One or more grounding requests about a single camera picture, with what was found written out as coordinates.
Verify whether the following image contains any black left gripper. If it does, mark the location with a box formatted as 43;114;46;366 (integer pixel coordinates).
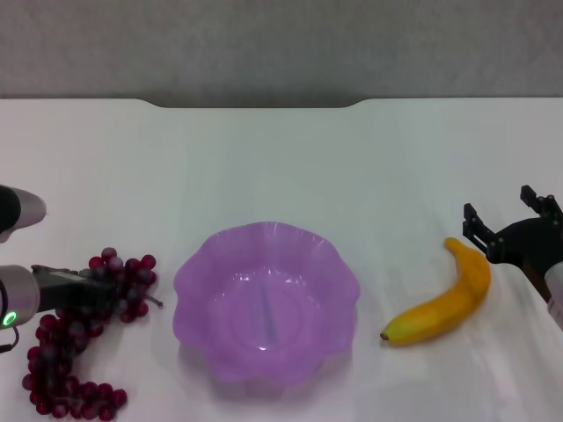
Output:
31;265;120;316

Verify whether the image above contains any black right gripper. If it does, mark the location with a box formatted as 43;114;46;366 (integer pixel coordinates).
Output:
461;185;563;300

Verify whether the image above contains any yellow banana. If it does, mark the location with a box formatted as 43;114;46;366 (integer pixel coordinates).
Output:
380;236;492;347

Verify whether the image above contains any purple wavy plastic bowl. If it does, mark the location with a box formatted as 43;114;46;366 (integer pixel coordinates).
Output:
172;221;362;390

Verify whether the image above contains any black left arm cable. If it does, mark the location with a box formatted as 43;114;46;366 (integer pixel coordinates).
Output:
0;327;19;354

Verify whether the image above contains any red grape bunch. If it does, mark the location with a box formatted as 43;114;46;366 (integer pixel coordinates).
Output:
22;246;165;421

